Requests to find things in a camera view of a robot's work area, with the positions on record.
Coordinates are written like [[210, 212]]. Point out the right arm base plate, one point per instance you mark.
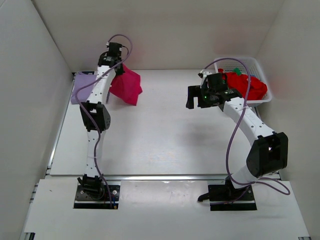
[[222, 198]]

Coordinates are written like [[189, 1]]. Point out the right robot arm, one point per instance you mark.
[[268, 149]]

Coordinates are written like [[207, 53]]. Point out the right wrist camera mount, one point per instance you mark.
[[203, 74]]

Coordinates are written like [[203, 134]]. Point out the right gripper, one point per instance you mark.
[[196, 91]]

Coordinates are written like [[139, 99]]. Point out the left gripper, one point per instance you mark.
[[121, 72]]

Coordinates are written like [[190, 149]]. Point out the white plastic basket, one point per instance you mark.
[[247, 65]]

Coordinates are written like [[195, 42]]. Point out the pink t-shirt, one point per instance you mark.
[[127, 86]]

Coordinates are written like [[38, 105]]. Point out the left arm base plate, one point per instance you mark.
[[87, 200]]

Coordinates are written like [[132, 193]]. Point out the red cloth in basket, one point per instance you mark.
[[257, 89]]

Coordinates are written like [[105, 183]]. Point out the green cloth in basket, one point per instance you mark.
[[237, 71]]

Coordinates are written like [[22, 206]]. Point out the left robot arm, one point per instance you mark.
[[96, 118]]

